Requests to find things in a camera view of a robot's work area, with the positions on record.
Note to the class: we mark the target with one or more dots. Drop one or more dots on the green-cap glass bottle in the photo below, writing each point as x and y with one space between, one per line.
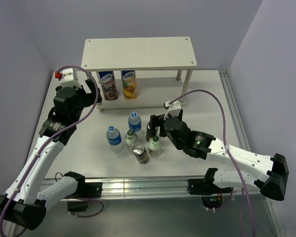
131 139
154 146

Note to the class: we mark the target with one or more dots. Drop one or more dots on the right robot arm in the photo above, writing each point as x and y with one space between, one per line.
268 173

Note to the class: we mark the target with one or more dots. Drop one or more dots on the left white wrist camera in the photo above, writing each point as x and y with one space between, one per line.
68 78

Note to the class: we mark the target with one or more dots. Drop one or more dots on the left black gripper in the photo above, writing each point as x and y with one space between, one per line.
92 87

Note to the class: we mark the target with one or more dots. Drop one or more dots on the white two-tier shelf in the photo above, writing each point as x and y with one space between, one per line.
163 67

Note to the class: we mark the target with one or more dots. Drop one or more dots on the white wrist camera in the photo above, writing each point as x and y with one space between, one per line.
68 78
173 109

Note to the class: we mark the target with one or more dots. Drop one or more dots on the aluminium rail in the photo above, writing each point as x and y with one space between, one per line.
143 187
235 115

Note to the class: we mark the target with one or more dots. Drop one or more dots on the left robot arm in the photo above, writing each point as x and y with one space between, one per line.
23 203

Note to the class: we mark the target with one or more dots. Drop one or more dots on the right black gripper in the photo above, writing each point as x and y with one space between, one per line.
157 121

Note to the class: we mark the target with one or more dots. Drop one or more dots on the left green-cap glass bottle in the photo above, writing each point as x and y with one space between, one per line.
131 139

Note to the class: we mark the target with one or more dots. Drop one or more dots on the aluminium front rail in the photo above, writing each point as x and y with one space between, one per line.
143 187

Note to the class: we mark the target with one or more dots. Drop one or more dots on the aluminium right side rail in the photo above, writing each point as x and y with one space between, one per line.
235 115

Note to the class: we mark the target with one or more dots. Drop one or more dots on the rear Pocari water bottle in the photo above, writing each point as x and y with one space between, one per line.
134 122

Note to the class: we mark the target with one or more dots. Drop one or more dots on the front Pocari water bottle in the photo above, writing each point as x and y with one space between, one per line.
114 139

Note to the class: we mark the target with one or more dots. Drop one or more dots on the black Schweppes can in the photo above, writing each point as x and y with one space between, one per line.
140 153
148 132

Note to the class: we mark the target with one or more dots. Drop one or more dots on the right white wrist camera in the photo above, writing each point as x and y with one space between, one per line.
173 109

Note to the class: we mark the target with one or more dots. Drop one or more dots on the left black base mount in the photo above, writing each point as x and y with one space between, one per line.
89 190

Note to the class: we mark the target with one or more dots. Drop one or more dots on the pocari water bottle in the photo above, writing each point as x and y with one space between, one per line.
134 122
114 139

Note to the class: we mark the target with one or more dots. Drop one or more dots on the grape juice carton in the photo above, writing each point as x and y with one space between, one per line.
108 84

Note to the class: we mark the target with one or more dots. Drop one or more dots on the right green-cap glass bottle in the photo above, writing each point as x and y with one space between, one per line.
154 146

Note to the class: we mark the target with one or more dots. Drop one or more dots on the pineapple juice carton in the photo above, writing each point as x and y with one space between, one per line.
129 82

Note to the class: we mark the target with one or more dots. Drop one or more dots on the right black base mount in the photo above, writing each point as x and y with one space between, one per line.
212 196

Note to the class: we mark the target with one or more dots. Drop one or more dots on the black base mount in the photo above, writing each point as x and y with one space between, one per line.
212 196
89 190

